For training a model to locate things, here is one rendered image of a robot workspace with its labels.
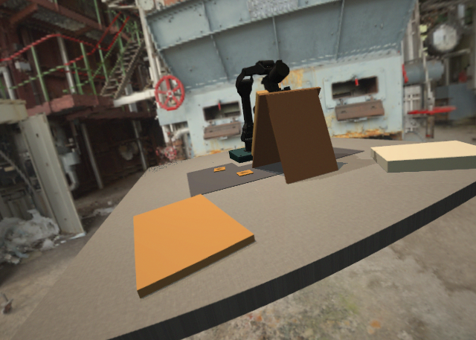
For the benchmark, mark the brown a-frame board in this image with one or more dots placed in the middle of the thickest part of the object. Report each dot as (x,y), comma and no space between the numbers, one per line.
(290,127)

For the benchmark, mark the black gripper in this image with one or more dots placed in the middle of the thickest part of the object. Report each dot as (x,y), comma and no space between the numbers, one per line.
(273,88)

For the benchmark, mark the orange flat square slab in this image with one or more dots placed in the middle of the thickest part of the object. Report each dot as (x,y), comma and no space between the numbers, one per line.
(181,238)

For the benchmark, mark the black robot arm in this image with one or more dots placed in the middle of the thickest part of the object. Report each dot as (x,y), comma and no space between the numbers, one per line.
(276,72)

